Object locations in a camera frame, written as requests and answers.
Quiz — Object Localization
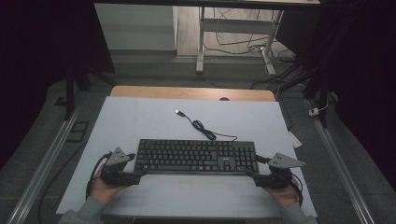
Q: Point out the hand-held gripper black cable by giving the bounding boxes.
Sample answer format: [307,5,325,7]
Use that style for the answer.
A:
[85,151,112,201]
[289,172,304,208]

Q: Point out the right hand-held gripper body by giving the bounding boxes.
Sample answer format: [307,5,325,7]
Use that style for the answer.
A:
[253,152,306,189]

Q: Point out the black metal stand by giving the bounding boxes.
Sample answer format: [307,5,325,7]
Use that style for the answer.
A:
[63,50,117,121]
[279,18,356,129]

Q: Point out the dark curtain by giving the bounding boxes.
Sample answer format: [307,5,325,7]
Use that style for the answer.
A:
[0,0,116,171]
[275,0,396,190]

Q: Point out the left hand-held gripper black cable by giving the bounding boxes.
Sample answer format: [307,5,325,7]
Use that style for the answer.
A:
[85,151,112,201]

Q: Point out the white cabinet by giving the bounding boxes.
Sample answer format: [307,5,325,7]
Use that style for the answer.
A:
[93,3,179,51]

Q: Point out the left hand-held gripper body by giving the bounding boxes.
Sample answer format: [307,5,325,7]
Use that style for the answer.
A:
[99,147,142,188]

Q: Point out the right hand-held gripper black cable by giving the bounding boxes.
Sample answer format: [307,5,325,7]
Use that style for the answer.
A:
[289,172,304,208]

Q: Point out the person's right hand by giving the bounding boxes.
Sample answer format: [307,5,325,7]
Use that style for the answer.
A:
[263,176,302,209]

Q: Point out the white table mat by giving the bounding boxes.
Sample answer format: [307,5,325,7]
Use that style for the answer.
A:
[55,96,318,218]

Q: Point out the white desk frame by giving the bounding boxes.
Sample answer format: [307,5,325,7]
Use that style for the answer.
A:
[195,6,285,76]

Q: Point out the aluminium rail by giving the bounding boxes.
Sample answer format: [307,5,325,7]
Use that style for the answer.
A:
[6,102,82,224]
[306,99,376,224]

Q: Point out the black keyboard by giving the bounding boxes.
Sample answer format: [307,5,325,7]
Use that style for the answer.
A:
[134,138,260,175]

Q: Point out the tangled black floor cables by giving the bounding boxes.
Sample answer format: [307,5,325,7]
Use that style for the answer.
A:
[204,7,309,91]

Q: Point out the black keyboard cable with plug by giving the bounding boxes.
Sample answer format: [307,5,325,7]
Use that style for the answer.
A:
[175,109,239,143]

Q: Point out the white paper tag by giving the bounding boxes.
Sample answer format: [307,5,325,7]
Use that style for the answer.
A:
[288,130,304,149]

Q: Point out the person's left hand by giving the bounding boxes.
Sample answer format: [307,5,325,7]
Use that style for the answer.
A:
[90,166,126,205]

